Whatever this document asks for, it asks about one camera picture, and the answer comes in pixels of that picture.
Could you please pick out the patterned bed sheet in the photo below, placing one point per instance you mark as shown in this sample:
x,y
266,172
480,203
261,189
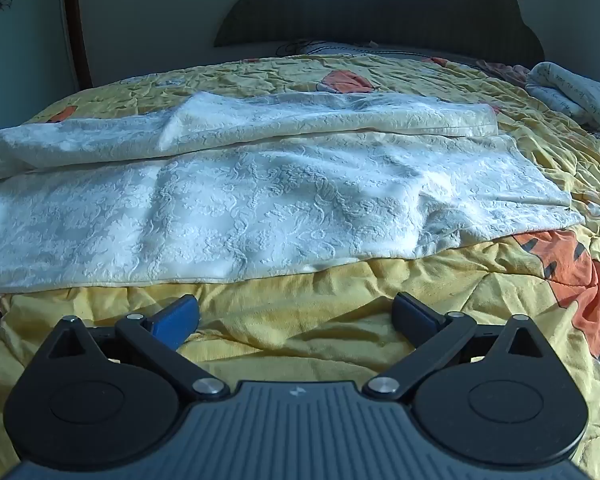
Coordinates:
x,y
500,68

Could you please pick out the yellow printed quilt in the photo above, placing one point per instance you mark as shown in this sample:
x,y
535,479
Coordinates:
x,y
320,320

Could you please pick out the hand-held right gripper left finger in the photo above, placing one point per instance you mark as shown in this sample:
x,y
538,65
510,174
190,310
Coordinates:
x,y
176,321

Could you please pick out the dark padded headboard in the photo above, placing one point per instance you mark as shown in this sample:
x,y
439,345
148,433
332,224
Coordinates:
x,y
380,5

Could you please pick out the folded light blue cloth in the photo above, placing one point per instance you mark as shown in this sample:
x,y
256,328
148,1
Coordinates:
x,y
572,91

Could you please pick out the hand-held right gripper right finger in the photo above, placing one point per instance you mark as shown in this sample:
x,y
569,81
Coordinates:
x,y
414,317

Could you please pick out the brown wooden door frame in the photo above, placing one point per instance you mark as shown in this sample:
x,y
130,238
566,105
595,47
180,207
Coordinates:
x,y
76,20

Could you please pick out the white towel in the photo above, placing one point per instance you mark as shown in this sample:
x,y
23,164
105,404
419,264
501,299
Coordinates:
x,y
260,200

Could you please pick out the dark patterned pillow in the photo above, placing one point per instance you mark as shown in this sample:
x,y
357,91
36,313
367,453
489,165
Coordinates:
x,y
325,47

